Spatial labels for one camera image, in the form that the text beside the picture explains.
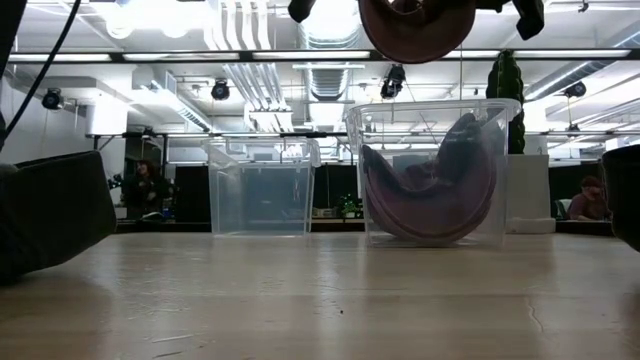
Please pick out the maroon baseball cap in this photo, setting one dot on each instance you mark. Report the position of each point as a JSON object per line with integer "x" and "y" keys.
{"x": 467, "y": 145}
{"x": 430, "y": 220}
{"x": 415, "y": 40}

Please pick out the green cactus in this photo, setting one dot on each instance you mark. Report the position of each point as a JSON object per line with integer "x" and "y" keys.
{"x": 505, "y": 80}

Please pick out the black ceiling spotlight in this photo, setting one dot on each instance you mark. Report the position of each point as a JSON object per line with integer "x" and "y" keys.
{"x": 393, "y": 80}
{"x": 575, "y": 90}
{"x": 52, "y": 98}
{"x": 220, "y": 90}

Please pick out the white hexagonal plant pot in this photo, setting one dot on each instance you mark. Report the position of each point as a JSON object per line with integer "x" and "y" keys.
{"x": 530, "y": 195}

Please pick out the clear plastic storage bin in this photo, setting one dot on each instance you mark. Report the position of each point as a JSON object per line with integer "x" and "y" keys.
{"x": 260, "y": 200}
{"x": 375, "y": 120}

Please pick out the person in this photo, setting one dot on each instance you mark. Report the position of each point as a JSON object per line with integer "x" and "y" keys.
{"x": 590, "y": 205}
{"x": 145, "y": 190}

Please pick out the dark green baseball cap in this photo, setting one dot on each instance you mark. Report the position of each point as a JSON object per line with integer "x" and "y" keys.
{"x": 50, "y": 215}
{"x": 625, "y": 200}

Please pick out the small green plant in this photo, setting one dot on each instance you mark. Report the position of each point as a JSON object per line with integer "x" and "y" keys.
{"x": 350, "y": 206}

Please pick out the silver corrugated air duct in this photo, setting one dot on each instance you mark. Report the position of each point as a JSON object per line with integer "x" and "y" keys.
{"x": 327, "y": 82}

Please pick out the black ceiling light rail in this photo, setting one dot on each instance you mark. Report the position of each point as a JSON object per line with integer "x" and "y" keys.
{"x": 245, "y": 55}

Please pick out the black aluminium table frame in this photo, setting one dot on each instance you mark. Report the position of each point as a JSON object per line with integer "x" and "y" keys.
{"x": 165, "y": 226}

